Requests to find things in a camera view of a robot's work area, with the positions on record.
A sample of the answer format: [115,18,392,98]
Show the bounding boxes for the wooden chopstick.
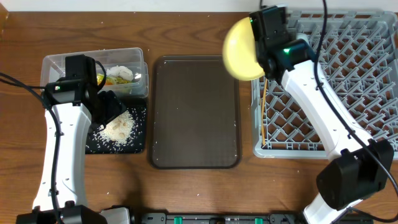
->
[262,78,268,109]
[261,79,268,146]

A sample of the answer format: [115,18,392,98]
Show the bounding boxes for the green snack wrapper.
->
[96,73,131,85]

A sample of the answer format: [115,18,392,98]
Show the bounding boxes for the rice and peanut scraps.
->
[88,107,147,153]

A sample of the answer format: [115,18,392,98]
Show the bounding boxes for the white tissue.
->
[106,65,134,81]

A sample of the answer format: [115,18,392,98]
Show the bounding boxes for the yellow plate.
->
[222,17,264,81]

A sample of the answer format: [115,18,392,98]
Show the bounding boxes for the blue bowl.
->
[296,33,310,44]

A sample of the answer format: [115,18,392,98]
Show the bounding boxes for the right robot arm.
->
[249,6,397,223]

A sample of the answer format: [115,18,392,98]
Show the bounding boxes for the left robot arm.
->
[16,54,131,224]

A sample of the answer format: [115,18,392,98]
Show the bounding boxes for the grey dishwasher rack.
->
[251,10,397,159]

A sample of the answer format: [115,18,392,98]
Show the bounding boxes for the black rectangular bin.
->
[85,98,147,155]

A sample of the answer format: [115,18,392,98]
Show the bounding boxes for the clear plastic bin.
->
[40,47,149,98]

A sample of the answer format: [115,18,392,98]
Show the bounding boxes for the dark brown serving tray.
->
[149,55,242,169]

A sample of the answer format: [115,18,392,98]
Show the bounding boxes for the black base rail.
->
[136,212,374,224]

